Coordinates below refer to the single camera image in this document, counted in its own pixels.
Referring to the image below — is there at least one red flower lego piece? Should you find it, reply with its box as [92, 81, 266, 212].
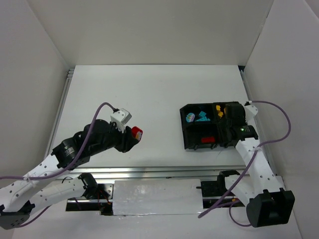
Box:
[132, 126, 143, 141]

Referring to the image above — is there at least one red lego bar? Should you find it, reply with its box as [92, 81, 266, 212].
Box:
[201, 136, 215, 144]

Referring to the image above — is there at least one small teal square lego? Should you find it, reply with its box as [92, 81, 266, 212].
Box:
[198, 111, 206, 118]

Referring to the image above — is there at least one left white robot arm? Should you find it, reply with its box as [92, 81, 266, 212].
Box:
[0, 119, 143, 230]

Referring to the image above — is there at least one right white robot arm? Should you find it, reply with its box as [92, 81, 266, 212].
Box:
[217, 137, 295, 228]

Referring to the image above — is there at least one black four-compartment tray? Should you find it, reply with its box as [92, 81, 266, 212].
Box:
[179, 101, 250, 151]

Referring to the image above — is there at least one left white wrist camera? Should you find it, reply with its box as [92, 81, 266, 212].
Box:
[110, 108, 132, 132]

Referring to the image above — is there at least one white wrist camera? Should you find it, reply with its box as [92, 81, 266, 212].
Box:
[110, 108, 132, 132]
[244, 101, 258, 121]

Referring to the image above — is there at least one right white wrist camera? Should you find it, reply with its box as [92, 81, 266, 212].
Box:
[244, 101, 258, 121]

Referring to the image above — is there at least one aluminium front rail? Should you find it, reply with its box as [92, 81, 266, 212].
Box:
[67, 165, 245, 181]

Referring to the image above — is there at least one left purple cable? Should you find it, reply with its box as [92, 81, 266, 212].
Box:
[0, 102, 118, 227]

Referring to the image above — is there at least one purple cable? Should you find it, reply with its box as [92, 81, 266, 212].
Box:
[198, 100, 292, 227]
[0, 102, 118, 227]

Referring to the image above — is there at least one aluminium left rail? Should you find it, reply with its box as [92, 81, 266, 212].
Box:
[44, 68, 75, 158]

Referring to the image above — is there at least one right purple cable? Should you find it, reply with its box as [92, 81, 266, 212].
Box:
[198, 100, 292, 227]

